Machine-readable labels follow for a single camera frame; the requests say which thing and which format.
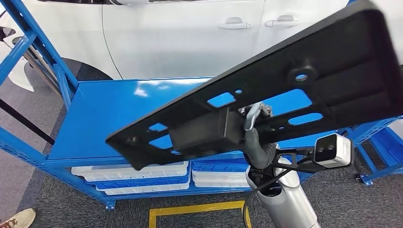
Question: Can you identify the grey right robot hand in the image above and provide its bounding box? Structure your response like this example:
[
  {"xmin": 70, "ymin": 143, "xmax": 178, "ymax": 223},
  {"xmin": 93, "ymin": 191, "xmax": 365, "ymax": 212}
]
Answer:
[{"xmin": 239, "ymin": 102, "xmax": 273, "ymax": 170}]

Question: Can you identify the long black plastic car part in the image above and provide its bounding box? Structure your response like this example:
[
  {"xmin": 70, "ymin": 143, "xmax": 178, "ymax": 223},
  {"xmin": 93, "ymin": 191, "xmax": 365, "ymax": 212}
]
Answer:
[{"xmin": 105, "ymin": 0, "xmax": 403, "ymax": 171}]

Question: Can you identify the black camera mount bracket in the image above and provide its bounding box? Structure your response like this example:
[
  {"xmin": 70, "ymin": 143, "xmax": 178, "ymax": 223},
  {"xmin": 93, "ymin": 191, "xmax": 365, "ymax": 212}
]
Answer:
[{"xmin": 271, "ymin": 148, "xmax": 318, "ymax": 174}]

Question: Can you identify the large translucent white bin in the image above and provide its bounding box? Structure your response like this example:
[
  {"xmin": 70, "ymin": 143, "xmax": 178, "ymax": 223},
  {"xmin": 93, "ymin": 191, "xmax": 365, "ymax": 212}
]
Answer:
[{"xmin": 71, "ymin": 161, "xmax": 190, "ymax": 182}]

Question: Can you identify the white car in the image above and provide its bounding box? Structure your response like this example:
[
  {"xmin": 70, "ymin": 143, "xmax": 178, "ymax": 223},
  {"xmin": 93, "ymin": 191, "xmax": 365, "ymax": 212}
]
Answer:
[{"xmin": 0, "ymin": 0, "xmax": 403, "ymax": 83}]

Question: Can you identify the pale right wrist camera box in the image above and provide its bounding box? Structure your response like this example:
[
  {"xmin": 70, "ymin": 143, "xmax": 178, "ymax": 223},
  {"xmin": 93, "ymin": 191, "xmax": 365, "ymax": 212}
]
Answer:
[{"xmin": 314, "ymin": 133, "xmax": 352, "ymax": 168}]

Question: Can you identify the person's foot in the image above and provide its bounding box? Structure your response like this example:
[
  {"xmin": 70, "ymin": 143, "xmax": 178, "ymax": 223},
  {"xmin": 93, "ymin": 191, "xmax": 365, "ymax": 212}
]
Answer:
[{"xmin": 0, "ymin": 208, "xmax": 36, "ymax": 228}]

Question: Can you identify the thin black pole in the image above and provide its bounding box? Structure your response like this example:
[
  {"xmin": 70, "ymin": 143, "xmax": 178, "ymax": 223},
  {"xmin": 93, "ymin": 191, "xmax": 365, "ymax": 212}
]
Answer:
[{"xmin": 0, "ymin": 99, "xmax": 56, "ymax": 146}]

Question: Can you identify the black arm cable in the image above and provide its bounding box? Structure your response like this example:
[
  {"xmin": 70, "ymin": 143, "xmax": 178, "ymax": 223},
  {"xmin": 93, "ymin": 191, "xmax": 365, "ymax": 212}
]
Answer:
[{"xmin": 242, "ymin": 168, "xmax": 293, "ymax": 228}]

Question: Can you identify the blue plastic bin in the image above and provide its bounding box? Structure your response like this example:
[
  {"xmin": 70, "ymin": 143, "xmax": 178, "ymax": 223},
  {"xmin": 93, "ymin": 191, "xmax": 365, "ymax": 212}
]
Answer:
[{"xmin": 94, "ymin": 175, "xmax": 191, "ymax": 190}]

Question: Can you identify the blue metal shelf rack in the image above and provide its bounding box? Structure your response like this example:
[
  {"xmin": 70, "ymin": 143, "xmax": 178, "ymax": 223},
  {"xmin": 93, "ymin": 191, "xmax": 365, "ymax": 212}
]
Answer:
[{"xmin": 0, "ymin": 0, "xmax": 350, "ymax": 211}]

